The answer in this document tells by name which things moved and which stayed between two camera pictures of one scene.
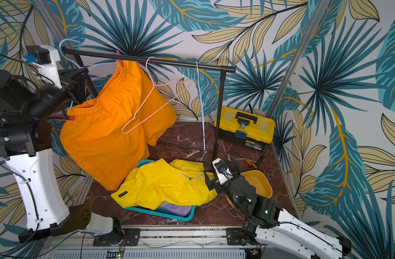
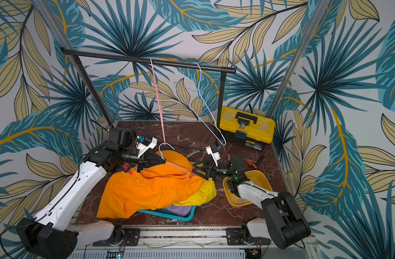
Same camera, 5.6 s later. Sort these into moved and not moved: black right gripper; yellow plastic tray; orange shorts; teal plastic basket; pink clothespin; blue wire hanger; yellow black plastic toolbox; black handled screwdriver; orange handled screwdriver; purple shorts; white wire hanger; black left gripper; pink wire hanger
Moved: pink clothespin; white wire hanger; black right gripper; pink wire hanger; orange shorts; blue wire hanger; black left gripper
Not moved: teal plastic basket; yellow plastic tray; yellow black plastic toolbox; purple shorts; black handled screwdriver; orange handled screwdriver
